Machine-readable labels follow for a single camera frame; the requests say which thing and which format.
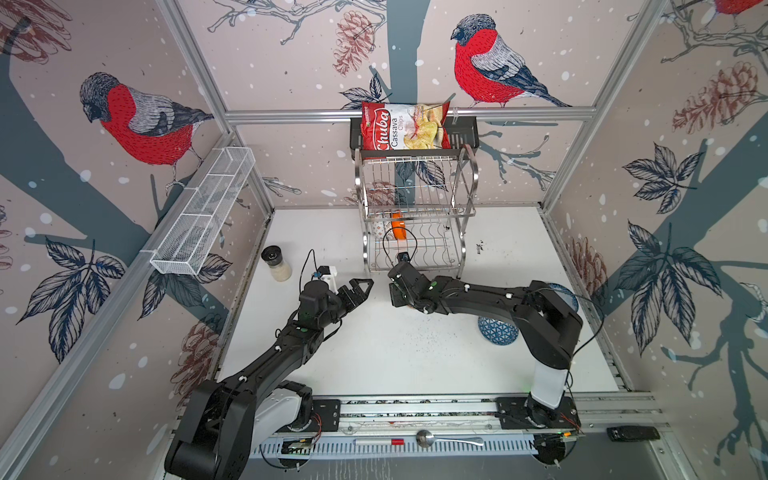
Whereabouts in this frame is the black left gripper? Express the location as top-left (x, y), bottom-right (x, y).
top-left (316, 278), bottom-right (373, 330)

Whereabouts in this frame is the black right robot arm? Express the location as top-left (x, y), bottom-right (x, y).
top-left (388, 260), bottom-right (583, 428)

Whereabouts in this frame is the black wall shelf basket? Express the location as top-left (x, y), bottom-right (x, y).
top-left (349, 116), bottom-right (480, 154)

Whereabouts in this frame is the red cassava chips bag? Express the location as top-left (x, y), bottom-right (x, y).
top-left (361, 102), bottom-right (450, 151)

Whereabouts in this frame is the salt grinder with black cap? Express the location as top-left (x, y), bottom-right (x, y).
top-left (260, 245), bottom-right (292, 282)

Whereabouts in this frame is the steel wire dish rack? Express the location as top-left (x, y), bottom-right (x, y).
top-left (354, 145), bottom-right (479, 277)

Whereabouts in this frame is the white lattice pattern bowl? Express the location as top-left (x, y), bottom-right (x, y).
top-left (375, 219), bottom-right (393, 240)

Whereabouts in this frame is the dark blue geometric bowl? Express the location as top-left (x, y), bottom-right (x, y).
top-left (477, 317), bottom-right (519, 346)

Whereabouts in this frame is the metal spoon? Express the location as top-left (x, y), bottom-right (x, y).
top-left (416, 430), bottom-right (485, 449)

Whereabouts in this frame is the black remote device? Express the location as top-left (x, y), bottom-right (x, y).
top-left (606, 425), bottom-right (661, 443)

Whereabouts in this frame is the red patterned ceramic bowl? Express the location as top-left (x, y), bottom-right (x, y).
top-left (391, 291), bottom-right (414, 308)

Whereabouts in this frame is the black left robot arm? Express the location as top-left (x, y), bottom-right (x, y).
top-left (164, 278), bottom-right (374, 479)

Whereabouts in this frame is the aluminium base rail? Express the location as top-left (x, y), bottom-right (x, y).
top-left (250, 392), bottom-right (668, 469)

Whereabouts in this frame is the orange plastic bowl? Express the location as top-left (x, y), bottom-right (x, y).
top-left (391, 212), bottom-right (407, 241)

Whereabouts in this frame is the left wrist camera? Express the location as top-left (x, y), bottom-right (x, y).
top-left (313, 265), bottom-right (338, 293)

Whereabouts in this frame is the blue white floral bowl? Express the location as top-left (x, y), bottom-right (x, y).
top-left (549, 283), bottom-right (580, 312)

